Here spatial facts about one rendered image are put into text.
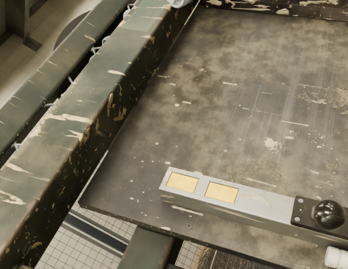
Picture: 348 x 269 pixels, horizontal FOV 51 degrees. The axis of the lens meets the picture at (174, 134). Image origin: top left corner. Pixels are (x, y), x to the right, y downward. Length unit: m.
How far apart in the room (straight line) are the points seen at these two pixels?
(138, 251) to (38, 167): 0.22
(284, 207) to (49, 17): 6.52
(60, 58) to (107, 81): 0.67
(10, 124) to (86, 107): 0.56
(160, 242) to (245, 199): 0.17
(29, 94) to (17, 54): 5.09
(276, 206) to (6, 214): 0.42
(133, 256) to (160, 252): 0.05
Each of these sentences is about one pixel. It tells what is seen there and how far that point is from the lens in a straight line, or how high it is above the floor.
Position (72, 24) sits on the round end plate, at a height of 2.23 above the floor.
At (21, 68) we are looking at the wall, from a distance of 6.24.
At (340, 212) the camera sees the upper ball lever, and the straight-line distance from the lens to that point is 0.49.
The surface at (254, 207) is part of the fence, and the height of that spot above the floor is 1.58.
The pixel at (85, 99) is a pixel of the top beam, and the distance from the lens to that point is 0.73.
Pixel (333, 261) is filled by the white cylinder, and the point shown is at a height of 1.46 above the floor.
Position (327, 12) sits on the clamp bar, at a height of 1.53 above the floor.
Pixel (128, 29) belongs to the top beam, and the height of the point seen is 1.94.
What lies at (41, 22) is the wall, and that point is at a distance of 6.85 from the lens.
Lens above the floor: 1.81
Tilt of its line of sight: 6 degrees down
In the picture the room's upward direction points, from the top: 59 degrees counter-clockwise
